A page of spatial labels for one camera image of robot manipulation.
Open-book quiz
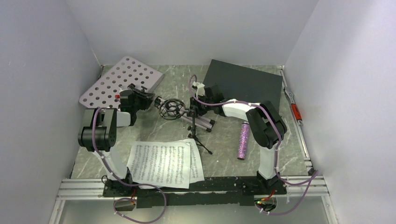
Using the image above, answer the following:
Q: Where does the black microphone shock mount stand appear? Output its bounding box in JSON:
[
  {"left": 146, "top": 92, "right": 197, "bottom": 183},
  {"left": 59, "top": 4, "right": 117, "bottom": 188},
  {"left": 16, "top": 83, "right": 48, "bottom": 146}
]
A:
[{"left": 155, "top": 97, "right": 215, "bottom": 154}]

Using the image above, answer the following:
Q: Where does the sheet music page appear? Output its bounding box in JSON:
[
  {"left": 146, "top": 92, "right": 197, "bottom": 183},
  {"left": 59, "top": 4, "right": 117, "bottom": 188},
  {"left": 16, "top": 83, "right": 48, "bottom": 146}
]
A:
[
  {"left": 180, "top": 139, "right": 205, "bottom": 183},
  {"left": 127, "top": 141, "right": 191, "bottom": 189}
]

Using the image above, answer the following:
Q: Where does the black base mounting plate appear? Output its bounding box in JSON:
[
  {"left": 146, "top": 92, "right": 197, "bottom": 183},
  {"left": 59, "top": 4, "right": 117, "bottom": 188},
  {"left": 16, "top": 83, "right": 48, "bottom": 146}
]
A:
[{"left": 103, "top": 175, "right": 287, "bottom": 208}]

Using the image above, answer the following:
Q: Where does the purple glitter microphone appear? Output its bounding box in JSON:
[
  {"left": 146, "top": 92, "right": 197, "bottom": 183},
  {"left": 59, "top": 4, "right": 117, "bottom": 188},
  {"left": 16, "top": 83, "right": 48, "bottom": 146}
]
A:
[{"left": 237, "top": 122, "right": 250, "bottom": 160}]

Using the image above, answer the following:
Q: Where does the lower sheet music page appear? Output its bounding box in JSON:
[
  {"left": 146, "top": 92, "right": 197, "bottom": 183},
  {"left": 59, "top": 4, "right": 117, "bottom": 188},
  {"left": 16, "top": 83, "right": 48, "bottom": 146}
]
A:
[{"left": 180, "top": 139, "right": 205, "bottom": 183}]

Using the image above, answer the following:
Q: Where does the top sheet music page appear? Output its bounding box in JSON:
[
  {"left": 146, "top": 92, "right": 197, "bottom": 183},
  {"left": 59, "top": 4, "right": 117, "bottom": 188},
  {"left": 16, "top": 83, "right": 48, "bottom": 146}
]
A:
[{"left": 127, "top": 141, "right": 191, "bottom": 189}]

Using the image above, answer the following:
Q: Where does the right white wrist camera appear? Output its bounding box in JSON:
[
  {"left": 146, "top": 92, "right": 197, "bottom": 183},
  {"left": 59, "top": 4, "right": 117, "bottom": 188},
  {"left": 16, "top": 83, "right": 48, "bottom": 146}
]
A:
[{"left": 192, "top": 81, "right": 205, "bottom": 98}]

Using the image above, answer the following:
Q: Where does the purple cable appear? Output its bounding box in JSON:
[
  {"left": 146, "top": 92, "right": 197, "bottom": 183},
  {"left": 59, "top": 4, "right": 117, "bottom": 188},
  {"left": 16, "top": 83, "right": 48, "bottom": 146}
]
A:
[
  {"left": 189, "top": 75, "right": 319, "bottom": 217},
  {"left": 92, "top": 107, "right": 168, "bottom": 224}
]

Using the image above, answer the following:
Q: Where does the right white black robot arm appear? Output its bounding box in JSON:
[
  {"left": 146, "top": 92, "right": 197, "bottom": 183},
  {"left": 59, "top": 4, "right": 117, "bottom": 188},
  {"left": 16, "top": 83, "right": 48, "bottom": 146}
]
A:
[{"left": 189, "top": 81, "right": 287, "bottom": 194}]

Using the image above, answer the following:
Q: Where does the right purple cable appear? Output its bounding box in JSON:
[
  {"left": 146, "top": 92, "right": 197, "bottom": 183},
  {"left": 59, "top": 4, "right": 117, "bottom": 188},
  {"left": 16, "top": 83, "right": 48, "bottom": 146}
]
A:
[{"left": 189, "top": 75, "right": 319, "bottom": 217}]

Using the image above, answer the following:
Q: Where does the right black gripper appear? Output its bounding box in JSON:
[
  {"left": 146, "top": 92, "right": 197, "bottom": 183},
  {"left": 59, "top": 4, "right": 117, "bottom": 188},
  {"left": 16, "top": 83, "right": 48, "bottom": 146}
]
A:
[{"left": 187, "top": 94, "right": 214, "bottom": 118}]

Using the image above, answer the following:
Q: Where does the red handled adjustable wrench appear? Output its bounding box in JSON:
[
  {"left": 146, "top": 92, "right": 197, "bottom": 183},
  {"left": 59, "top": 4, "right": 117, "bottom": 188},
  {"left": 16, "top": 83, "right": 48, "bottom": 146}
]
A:
[{"left": 283, "top": 87, "right": 303, "bottom": 126}]

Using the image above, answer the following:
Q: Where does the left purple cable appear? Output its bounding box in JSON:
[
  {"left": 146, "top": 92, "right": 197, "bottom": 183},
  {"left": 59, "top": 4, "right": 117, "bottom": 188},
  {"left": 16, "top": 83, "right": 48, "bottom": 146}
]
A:
[{"left": 92, "top": 107, "right": 168, "bottom": 224}]

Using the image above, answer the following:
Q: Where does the lilac perforated music stand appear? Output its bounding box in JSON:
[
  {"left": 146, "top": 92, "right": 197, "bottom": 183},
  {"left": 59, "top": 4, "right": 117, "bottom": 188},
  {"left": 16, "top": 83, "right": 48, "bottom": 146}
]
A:
[{"left": 78, "top": 56, "right": 216, "bottom": 133}]

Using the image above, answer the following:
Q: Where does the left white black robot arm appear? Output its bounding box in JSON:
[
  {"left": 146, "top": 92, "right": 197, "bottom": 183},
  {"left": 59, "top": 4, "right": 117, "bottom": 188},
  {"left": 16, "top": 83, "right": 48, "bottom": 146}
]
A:
[{"left": 78, "top": 87, "right": 155, "bottom": 196}]

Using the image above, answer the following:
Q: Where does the dark blue rack unit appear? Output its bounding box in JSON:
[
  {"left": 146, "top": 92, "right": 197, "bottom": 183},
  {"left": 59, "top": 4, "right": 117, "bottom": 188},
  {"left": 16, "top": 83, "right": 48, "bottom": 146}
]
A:
[{"left": 203, "top": 59, "right": 283, "bottom": 110}]

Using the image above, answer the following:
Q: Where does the aluminium frame rail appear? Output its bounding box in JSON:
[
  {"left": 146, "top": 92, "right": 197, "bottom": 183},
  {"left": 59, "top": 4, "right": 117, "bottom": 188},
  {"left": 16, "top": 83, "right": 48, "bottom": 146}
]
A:
[{"left": 56, "top": 176, "right": 330, "bottom": 200}]

